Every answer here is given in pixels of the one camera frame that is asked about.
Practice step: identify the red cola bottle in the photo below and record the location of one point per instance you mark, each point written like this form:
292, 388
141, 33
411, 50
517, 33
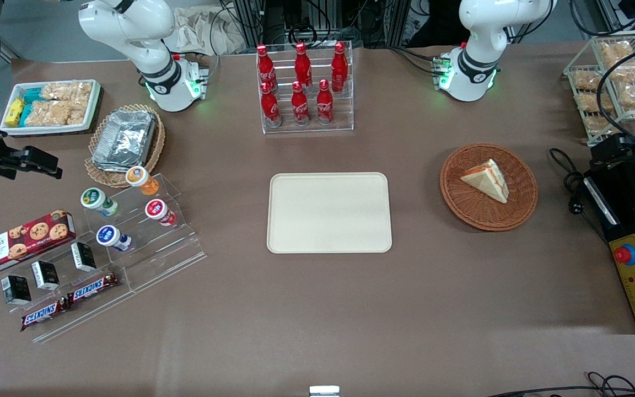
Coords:
302, 65
300, 106
324, 105
265, 66
339, 66
270, 107

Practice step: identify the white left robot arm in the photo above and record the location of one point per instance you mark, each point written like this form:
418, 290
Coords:
477, 33

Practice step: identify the brown round wicker basket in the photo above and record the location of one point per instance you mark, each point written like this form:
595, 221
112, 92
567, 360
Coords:
483, 212

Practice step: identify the beige plastic tray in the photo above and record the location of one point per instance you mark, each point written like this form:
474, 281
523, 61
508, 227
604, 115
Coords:
328, 212

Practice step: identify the beige cloth bag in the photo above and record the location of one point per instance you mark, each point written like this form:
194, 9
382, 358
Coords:
202, 30

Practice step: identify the red lid yogurt bottle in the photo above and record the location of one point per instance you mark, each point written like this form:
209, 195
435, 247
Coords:
157, 211

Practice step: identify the teal snack packet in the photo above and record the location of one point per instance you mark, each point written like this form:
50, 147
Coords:
26, 114
33, 95

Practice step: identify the clear acrylic tiered stand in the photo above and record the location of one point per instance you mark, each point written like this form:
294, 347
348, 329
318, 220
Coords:
91, 311
185, 248

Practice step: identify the Snickers chocolate bar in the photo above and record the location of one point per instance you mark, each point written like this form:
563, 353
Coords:
92, 288
43, 314

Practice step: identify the white rectangular snack tray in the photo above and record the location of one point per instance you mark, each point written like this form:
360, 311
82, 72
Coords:
42, 129

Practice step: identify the silver foil tray stack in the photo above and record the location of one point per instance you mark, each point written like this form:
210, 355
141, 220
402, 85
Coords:
124, 138

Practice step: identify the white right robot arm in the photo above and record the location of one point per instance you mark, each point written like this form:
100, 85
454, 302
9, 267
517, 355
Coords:
152, 55

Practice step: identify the blue lid yogurt bottle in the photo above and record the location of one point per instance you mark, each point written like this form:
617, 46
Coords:
110, 237

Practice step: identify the light wicker basket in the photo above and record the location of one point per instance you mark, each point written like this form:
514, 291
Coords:
105, 177

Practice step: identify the yellow snack packet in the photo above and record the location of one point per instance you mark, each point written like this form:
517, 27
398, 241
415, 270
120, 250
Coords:
14, 112

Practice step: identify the red Walkers cookie box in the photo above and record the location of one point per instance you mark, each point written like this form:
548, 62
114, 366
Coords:
20, 242

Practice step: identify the small black box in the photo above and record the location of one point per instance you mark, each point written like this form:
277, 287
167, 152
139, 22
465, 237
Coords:
83, 256
16, 289
45, 275

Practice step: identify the clear rice cracker pack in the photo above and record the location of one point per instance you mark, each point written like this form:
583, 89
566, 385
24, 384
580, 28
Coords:
66, 91
53, 113

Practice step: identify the clear acrylic bottle rack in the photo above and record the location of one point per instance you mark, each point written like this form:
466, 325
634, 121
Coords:
306, 130

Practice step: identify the black machine housing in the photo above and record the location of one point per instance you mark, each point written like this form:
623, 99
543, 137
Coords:
626, 209

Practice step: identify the orange lid yogurt bottle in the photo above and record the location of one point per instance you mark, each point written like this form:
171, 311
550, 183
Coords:
140, 179

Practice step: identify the green lid yogurt bottle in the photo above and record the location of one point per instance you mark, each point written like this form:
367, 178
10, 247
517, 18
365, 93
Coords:
96, 199

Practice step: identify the triangle sandwich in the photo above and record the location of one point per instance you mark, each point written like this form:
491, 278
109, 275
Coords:
488, 179

